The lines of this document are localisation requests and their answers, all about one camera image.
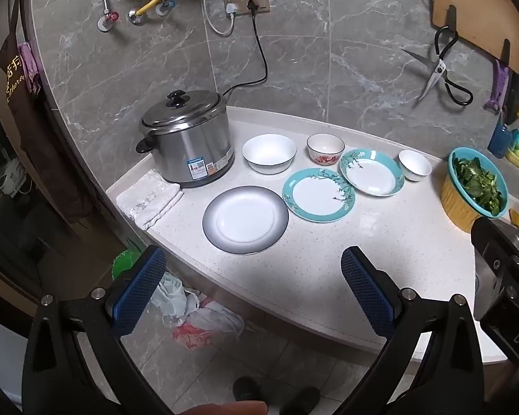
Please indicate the stainless steel electric pot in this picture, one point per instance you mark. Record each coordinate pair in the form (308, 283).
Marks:
(186, 151)

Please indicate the person's left hand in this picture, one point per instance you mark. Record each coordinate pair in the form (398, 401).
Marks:
(229, 409)

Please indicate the purple peeler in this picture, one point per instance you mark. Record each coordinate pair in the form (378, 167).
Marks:
(497, 86)

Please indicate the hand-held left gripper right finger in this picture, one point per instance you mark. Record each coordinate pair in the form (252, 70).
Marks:
(367, 298)

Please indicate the blue bottle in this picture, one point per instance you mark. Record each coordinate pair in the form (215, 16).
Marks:
(499, 140)

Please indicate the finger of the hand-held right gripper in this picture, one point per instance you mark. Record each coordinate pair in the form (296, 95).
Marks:
(495, 246)

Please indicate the green leafy vegetables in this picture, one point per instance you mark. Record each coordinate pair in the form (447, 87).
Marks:
(480, 183)

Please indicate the steel pot lid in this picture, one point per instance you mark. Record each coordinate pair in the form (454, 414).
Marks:
(181, 110)

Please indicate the red and white plastic bag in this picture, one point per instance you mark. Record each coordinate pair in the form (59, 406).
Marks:
(199, 333)

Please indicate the wooden cutting board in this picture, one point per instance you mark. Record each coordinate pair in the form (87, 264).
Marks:
(480, 4)

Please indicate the teal floral rim plate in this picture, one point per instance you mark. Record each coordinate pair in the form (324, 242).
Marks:
(318, 194)
(372, 173)

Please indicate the small white bowl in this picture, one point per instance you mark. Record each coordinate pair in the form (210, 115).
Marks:
(415, 166)

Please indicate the kitchen scissors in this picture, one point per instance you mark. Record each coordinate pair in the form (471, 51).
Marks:
(437, 69)

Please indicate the black wall hook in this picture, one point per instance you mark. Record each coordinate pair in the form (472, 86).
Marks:
(506, 51)
(453, 17)

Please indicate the white folded towel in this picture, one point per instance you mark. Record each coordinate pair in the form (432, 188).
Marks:
(149, 199)

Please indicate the large white bowl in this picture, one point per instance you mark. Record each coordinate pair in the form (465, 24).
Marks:
(268, 151)

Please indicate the yellow sponge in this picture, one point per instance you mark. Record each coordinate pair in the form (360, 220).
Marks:
(517, 218)

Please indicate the teal colander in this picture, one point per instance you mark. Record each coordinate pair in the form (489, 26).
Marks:
(451, 164)

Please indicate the red floral bowl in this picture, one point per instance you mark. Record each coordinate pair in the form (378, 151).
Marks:
(324, 145)

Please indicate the brown apron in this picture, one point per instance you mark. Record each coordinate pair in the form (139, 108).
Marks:
(34, 138)

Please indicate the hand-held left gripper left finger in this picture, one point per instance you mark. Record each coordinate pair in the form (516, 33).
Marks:
(140, 294)

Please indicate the black shoe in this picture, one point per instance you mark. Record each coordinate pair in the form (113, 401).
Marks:
(247, 389)

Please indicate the stainless steel sink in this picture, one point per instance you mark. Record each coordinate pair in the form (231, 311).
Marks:
(481, 285)

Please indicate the pink cloth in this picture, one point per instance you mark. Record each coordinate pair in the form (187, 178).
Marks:
(30, 69)

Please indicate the grey rim white plate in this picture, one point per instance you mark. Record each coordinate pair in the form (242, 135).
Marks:
(244, 220)

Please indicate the yellow ribbed basin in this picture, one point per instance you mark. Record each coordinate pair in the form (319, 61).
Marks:
(458, 207)

